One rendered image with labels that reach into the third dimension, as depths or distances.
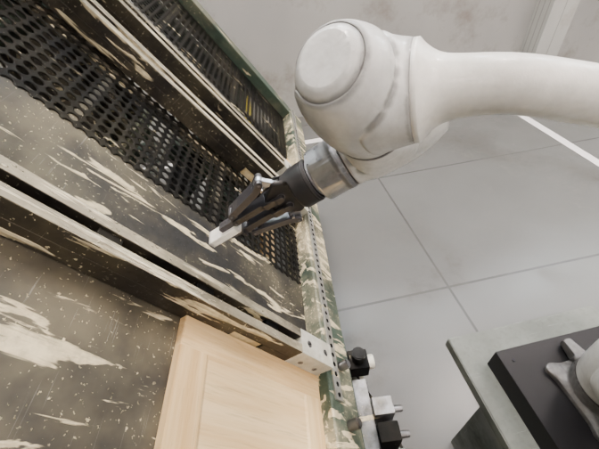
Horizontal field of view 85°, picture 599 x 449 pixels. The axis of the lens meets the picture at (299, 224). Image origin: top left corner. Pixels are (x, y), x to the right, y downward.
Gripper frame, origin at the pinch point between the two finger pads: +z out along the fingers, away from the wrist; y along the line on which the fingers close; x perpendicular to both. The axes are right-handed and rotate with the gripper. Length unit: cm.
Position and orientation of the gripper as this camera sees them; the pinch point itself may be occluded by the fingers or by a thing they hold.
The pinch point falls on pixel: (225, 232)
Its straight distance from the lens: 63.1
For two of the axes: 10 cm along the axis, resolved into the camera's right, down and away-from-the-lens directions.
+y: -5.6, -4.7, -6.8
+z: -8.2, 4.5, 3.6
